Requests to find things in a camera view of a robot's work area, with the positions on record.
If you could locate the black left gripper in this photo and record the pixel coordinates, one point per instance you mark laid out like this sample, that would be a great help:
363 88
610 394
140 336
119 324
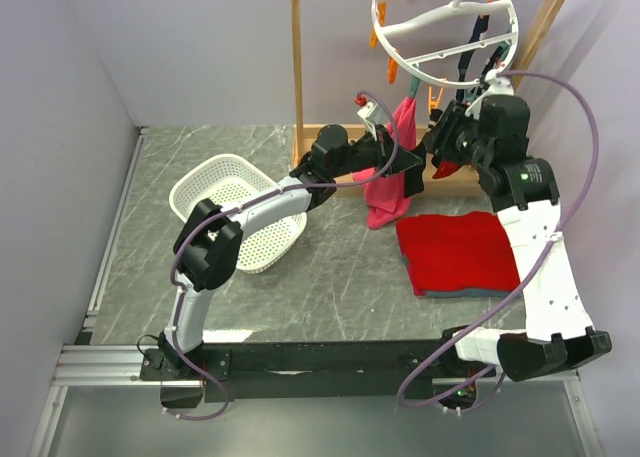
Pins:
384 152

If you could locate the red white patterned sock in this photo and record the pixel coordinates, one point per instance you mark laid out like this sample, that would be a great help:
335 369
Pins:
445 169

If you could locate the red folded towel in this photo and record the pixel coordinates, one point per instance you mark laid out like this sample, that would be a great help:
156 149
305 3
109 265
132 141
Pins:
448 252

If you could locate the wooden hanging rack frame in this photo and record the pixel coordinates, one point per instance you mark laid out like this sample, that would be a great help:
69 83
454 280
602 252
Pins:
535 17

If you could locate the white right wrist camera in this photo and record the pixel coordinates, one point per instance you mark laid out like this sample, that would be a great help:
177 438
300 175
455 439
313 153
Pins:
495 84

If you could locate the pink hanging towel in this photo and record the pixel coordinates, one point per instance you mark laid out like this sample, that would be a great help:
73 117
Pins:
385 196

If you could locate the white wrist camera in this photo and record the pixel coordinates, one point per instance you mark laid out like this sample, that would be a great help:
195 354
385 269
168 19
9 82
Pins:
370 113
495 84

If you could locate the white round clip hanger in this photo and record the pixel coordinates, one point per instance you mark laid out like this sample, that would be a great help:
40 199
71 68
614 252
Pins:
426 38

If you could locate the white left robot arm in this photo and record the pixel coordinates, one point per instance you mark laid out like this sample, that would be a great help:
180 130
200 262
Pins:
207 249

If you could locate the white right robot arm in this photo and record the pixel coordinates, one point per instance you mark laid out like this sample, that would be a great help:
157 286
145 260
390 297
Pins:
558 335

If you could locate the aluminium frame rail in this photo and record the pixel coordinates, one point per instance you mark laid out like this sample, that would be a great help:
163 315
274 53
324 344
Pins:
99 366

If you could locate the grey folded towel underneath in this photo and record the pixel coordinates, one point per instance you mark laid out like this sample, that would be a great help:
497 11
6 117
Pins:
467 292

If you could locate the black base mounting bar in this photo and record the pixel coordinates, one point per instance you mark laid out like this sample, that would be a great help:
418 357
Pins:
254 370

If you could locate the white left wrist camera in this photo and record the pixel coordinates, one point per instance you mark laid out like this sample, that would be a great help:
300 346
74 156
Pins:
370 113

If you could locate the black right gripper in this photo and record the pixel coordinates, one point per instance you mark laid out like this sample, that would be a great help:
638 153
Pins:
441 136

